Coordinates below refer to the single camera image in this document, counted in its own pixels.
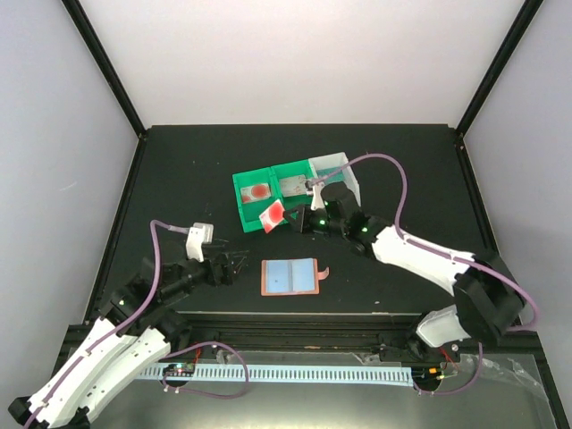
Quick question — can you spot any red circle credit card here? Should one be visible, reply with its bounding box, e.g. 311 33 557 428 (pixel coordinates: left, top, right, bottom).
259 199 285 233

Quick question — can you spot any teal chip credit card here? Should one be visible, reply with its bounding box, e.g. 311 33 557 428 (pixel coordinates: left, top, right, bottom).
316 167 345 185

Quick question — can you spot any pink leather card holder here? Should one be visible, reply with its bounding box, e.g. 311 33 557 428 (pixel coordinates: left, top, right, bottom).
260 258 330 297

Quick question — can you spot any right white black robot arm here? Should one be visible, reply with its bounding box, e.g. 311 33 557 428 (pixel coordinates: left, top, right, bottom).
284 182 525 360

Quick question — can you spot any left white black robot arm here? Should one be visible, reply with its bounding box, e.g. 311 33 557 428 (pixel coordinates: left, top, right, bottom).
8 246 244 428

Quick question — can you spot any red white credit card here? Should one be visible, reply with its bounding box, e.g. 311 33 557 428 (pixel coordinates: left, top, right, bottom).
240 182 272 204

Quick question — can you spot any middle green bin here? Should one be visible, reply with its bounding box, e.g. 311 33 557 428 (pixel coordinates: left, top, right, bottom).
271 159 315 209

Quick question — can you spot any green bin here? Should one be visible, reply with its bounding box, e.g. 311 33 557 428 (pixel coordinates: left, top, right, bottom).
271 159 315 209
232 167 282 233

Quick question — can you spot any left green bin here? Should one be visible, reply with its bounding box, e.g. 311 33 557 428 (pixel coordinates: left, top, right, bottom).
232 167 282 233

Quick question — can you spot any white bin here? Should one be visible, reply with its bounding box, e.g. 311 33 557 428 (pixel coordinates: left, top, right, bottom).
308 152 361 204

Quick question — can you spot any left electronics board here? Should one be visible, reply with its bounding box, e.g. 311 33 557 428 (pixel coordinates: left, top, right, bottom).
163 363 196 378

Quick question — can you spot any electronics board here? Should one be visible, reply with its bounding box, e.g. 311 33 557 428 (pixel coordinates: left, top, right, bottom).
411 367 458 383
163 363 196 378

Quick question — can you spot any right electronics board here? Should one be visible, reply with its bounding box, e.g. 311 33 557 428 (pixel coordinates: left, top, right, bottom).
411 367 458 383

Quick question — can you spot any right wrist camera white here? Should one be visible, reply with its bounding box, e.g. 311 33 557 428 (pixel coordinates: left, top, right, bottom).
305 178 325 211

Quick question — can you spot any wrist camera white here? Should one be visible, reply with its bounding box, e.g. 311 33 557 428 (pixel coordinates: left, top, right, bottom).
185 223 214 263
305 178 325 211

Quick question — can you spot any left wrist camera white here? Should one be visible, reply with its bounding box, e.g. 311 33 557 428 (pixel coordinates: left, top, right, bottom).
185 223 214 263

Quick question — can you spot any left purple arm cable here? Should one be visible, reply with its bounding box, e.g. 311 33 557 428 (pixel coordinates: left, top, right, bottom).
21 219 193 429

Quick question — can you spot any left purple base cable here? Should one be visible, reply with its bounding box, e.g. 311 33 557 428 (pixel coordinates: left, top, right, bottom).
160 341 251 398

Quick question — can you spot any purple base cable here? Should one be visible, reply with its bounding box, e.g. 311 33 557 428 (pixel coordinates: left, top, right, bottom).
413 341 484 398
160 341 251 398

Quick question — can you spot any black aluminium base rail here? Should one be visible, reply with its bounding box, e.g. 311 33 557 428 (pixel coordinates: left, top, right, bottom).
66 312 542 358

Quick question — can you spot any white slotted cable duct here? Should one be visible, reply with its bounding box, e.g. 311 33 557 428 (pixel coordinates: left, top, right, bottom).
136 363 413 387

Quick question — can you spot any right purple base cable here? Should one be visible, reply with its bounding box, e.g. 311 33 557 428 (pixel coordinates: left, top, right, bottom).
413 341 484 398

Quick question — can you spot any right black frame post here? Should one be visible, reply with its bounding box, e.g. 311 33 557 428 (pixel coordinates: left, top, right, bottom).
456 0 543 137

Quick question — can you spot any black frame post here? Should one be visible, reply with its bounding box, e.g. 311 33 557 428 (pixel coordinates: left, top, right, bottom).
456 0 543 137
62 0 147 138

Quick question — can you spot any left black frame post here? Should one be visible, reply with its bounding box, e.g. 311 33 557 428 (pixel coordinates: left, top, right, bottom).
62 0 147 138

